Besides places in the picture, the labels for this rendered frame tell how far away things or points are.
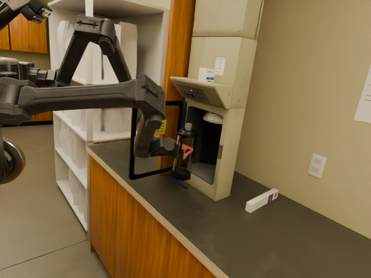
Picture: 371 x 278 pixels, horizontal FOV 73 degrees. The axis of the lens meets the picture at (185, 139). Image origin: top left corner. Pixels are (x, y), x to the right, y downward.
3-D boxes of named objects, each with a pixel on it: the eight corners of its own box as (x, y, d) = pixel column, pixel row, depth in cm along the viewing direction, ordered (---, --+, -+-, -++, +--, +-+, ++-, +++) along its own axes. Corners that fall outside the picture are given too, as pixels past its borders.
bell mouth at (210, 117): (219, 116, 144) (220, 106, 142) (243, 123, 131) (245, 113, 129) (195, 117, 133) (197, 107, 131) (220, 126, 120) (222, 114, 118)
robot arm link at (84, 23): (78, 2, 84) (74, 23, 80) (117, 21, 92) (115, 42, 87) (52, 76, 117) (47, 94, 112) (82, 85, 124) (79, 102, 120)
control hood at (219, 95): (185, 96, 136) (186, 77, 133) (230, 108, 113) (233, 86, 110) (167, 96, 129) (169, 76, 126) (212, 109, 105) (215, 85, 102)
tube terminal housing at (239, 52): (206, 168, 165) (224, 43, 143) (246, 190, 142) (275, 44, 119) (176, 175, 150) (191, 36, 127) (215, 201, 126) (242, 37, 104)
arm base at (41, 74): (32, 90, 115) (30, 62, 111) (51, 91, 117) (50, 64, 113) (24, 92, 107) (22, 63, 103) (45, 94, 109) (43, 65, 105)
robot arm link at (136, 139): (146, 83, 70) (145, 119, 67) (166, 86, 72) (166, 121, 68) (133, 136, 109) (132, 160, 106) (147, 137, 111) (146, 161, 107)
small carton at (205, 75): (205, 81, 118) (207, 68, 116) (213, 83, 115) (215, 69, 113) (197, 81, 115) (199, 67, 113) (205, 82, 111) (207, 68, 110)
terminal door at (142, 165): (176, 169, 146) (184, 100, 135) (129, 181, 127) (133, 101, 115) (175, 169, 147) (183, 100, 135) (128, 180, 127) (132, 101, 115)
